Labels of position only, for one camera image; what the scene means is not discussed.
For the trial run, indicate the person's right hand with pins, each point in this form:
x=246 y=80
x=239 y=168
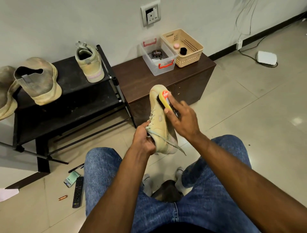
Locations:
x=184 y=121

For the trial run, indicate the person's left hand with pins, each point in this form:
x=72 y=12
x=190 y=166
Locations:
x=143 y=143

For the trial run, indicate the pale green lace-up shoe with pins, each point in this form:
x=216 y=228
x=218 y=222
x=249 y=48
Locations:
x=160 y=137
x=92 y=67

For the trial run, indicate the black orange shoe brush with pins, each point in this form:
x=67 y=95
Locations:
x=164 y=98

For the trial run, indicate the clear plastic storage box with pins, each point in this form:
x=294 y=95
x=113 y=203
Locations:
x=160 y=65

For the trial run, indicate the small black round cap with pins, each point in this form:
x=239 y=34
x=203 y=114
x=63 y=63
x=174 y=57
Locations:
x=183 y=51

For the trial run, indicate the beige plastic basket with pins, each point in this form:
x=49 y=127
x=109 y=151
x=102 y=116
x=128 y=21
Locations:
x=189 y=47

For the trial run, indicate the pink round lid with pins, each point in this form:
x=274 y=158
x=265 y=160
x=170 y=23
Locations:
x=176 y=45

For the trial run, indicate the worn tan slip-on shoe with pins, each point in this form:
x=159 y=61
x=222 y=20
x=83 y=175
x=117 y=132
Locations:
x=7 y=93
x=41 y=81

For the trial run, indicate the person's right forearm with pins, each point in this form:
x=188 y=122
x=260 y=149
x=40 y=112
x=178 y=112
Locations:
x=256 y=189

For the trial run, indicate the person's left forearm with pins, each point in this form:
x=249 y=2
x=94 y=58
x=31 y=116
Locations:
x=115 y=199

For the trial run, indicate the dark brown wooden cabinet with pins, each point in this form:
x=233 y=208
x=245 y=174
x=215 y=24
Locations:
x=136 y=79

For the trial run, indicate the person's right leg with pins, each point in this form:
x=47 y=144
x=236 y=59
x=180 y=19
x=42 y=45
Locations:
x=223 y=199

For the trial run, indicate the black pen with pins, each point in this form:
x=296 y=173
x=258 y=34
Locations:
x=76 y=168

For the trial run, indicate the black metal shoe rack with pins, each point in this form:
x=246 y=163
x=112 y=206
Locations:
x=81 y=105

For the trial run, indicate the black round polish tin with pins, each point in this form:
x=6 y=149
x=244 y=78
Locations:
x=157 y=53

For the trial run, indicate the green paper packet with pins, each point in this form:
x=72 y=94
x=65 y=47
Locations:
x=72 y=179

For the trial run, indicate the black remote control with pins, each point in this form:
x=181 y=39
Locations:
x=77 y=192

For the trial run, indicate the small brass cylinder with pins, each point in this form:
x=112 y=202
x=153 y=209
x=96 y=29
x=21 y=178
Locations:
x=63 y=197

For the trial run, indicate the white router box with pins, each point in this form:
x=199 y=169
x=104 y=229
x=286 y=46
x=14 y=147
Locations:
x=266 y=58

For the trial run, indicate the white paper sheet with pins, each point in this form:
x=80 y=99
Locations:
x=8 y=194

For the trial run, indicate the white wall plug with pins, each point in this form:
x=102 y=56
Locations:
x=239 y=44

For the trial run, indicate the white wall socket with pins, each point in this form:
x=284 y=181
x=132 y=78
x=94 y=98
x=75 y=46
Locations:
x=151 y=13

